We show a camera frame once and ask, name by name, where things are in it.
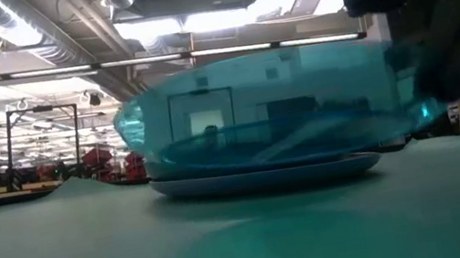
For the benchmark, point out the long ceiling light strip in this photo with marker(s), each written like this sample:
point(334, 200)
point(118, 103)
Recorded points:
point(227, 50)

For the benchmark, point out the small clear cyan plate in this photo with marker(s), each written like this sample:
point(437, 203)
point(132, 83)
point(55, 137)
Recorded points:
point(252, 93)

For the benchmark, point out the black plastic plate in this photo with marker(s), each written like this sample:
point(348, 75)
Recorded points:
point(392, 147)

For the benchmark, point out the large blue plastic plate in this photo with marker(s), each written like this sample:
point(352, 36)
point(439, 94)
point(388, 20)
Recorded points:
point(266, 180)

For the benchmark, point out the person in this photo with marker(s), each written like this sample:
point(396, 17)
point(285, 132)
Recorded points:
point(211, 134)

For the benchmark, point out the red machine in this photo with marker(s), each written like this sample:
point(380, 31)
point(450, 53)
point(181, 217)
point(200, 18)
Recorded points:
point(136, 164)
point(95, 156)

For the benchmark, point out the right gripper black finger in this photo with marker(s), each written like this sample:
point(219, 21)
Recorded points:
point(459, 83)

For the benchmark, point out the large green plastic plate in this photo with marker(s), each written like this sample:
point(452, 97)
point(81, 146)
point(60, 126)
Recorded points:
point(199, 171)

